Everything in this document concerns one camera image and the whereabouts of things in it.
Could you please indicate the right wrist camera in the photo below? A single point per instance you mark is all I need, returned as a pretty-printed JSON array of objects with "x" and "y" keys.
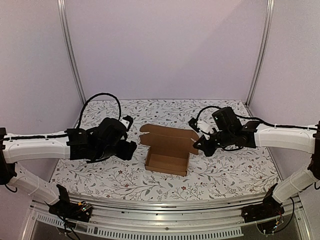
[{"x": 200, "y": 126}]

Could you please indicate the right aluminium frame post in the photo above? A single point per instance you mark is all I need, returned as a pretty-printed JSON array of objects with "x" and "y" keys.
[{"x": 262, "y": 52}]

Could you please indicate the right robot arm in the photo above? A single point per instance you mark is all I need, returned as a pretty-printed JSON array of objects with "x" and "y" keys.
[{"x": 256, "y": 133}]

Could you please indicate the aluminium frame post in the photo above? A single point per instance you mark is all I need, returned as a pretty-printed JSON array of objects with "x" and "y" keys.
[
  {"x": 262, "y": 52},
  {"x": 62, "y": 11}
]

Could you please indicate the brown cardboard box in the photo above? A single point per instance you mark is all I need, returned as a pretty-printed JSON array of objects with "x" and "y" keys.
[{"x": 169, "y": 148}]

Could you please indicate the left aluminium frame post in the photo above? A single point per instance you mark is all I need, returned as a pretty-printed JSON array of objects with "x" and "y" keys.
[{"x": 62, "y": 11}]

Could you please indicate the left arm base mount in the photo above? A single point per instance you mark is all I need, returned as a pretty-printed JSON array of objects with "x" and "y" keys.
[{"x": 64, "y": 208}]

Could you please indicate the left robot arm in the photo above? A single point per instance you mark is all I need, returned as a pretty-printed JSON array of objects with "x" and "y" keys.
[{"x": 97, "y": 144}]

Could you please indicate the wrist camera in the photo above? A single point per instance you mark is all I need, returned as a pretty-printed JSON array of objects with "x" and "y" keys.
[
  {"x": 127, "y": 121},
  {"x": 200, "y": 126}
]

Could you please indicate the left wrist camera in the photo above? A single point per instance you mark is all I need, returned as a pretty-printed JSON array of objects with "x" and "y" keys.
[{"x": 127, "y": 121}]

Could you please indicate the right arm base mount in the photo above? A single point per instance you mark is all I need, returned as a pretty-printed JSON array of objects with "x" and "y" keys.
[{"x": 265, "y": 210}]

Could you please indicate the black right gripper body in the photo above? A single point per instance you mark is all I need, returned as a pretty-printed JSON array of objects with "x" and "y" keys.
[{"x": 208, "y": 142}]

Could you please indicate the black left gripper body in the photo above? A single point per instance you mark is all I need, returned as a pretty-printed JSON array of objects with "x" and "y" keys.
[{"x": 126, "y": 153}]

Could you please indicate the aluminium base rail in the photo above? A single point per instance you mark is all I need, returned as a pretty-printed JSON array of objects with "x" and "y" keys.
[{"x": 215, "y": 219}]

